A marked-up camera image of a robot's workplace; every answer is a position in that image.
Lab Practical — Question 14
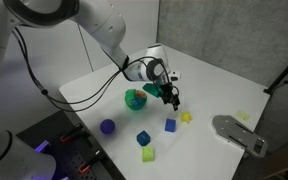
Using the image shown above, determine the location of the pale yellow sticky note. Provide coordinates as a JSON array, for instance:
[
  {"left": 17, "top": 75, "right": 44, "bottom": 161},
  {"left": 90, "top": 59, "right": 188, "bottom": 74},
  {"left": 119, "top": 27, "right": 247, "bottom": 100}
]
[{"left": 235, "top": 110, "right": 251, "bottom": 122}]

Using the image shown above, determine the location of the bright blue toy cube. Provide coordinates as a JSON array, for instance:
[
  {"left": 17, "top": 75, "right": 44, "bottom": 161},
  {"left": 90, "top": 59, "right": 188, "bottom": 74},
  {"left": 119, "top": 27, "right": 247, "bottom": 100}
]
[{"left": 164, "top": 118, "right": 177, "bottom": 133}]

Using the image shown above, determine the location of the round yellow spiky toy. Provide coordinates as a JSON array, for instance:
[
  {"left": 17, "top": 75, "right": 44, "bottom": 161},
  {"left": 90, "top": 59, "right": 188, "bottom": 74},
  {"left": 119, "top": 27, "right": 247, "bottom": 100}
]
[{"left": 179, "top": 111, "right": 194, "bottom": 125}]

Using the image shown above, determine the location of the purple spiky ball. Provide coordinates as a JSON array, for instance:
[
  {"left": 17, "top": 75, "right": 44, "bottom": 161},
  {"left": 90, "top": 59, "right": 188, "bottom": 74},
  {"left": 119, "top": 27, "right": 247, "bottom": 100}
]
[{"left": 99, "top": 118, "right": 117, "bottom": 136}]

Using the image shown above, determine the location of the green translucent bowl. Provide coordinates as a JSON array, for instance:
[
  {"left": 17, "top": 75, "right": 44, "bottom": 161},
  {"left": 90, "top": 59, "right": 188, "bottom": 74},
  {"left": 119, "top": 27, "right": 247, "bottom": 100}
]
[{"left": 124, "top": 88, "right": 149, "bottom": 112}]

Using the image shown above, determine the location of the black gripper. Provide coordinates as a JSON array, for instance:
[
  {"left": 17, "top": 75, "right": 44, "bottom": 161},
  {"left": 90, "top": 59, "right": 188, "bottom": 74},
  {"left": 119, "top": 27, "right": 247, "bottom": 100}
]
[{"left": 158, "top": 82, "right": 181, "bottom": 112}]

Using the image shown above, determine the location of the red black clamp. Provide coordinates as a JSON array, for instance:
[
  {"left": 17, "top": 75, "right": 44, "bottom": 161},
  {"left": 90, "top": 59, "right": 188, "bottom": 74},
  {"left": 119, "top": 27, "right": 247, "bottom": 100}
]
[
  {"left": 59, "top": 123, "right": 85, "bottom": 144},
  {"left": 78, "top": 150, "right": 105, "bottom": 175}
]

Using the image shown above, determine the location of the black stand pole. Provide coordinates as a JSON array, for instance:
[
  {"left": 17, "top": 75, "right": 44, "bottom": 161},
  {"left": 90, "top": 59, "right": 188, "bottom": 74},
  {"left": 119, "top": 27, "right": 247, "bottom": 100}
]
[{"left": 263, "top": 48, "right": 288, "bottom": 96}]

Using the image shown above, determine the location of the grey metal mounting plate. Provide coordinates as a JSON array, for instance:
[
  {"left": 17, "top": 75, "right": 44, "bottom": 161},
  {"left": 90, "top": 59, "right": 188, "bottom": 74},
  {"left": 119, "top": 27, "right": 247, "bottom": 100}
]
[{"left": 211, "top": 114, "right": 269, "bottom": 159}]

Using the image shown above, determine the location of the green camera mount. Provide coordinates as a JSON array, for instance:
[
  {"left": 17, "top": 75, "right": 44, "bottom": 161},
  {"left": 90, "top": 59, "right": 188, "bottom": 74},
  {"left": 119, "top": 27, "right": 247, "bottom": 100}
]
[{"left": 141, "top": 82, "right": 162, "bottom": 99}]

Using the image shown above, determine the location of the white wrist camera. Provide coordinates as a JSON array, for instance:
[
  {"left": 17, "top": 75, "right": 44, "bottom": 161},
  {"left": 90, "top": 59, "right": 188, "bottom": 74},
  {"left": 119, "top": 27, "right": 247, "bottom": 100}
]
[{"left": 168, "top": 70, "right": 182, "bottom": 83}]

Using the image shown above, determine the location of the dark blue toy cube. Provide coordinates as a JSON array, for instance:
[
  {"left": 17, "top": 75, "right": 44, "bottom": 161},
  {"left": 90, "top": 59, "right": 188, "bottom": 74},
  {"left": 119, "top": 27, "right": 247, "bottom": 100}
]
[{"left": 136, "top": 130, "right": 152, "bottom": 147}]

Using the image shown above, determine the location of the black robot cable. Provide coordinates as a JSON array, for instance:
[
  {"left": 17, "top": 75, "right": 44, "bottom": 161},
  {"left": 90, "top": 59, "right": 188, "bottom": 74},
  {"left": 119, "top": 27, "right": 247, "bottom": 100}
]
[{"left": 12, "top": 26, "right": 172, "bottom": 114}]

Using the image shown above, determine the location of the orange teal toy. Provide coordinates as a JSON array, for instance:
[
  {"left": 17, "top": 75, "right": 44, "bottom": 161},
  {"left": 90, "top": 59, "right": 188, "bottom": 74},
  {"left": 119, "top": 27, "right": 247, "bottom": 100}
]
[{"left": 131, "top": 89, "right": 148, "bottom": 106}]

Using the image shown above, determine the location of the black perforated base board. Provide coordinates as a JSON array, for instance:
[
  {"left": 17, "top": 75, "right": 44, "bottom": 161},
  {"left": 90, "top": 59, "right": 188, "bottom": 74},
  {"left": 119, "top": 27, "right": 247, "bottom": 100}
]
[{"left": 16, "top": 110, "right": 127, "bottom": 180}]

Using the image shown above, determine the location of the lime green toy cube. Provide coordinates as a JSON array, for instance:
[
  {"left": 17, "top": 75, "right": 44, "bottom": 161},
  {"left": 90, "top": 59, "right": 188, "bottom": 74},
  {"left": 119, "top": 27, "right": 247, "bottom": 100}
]
[{"left": 141, "top": 145, "right": 155, "bottom": 163}]

